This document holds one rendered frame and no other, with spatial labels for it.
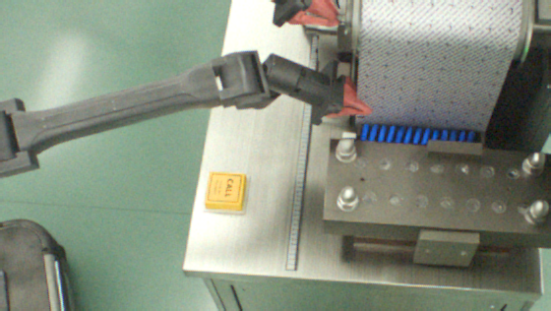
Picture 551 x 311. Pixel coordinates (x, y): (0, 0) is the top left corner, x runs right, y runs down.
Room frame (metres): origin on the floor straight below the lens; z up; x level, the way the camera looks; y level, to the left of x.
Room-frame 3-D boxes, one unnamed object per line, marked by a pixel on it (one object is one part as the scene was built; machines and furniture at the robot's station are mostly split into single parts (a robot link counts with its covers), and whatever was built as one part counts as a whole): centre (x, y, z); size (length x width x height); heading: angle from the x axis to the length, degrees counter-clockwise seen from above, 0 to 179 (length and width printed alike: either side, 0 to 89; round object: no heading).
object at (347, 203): (0.52, 0.00, 1.05); 0.04 x 0.04 x 0.04
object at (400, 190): (0.56, -0.16, 1.00); 0.40 x 0.16 x 0.06; 89
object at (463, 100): (0.68, -0.12, 1.11); 0.23 x 0.01 x 0.18; 89
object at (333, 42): (0.78, 0.04, 1.05); 0.06 x 0.05 x 0.31; 89
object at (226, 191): (0.59, 0.23, 0.91); 0.07 x 0.07 x 0.02; 89
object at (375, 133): (0.66, -0.12, 1.03); 0.21 x 0.04 x 0.03; 89
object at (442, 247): (0.46, -0.17, 0.96); 0.10 x 0.03 x 0.11; 89
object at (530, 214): (0.51, -0.32, 1.05); 0.04 x 0.04 x 0.04
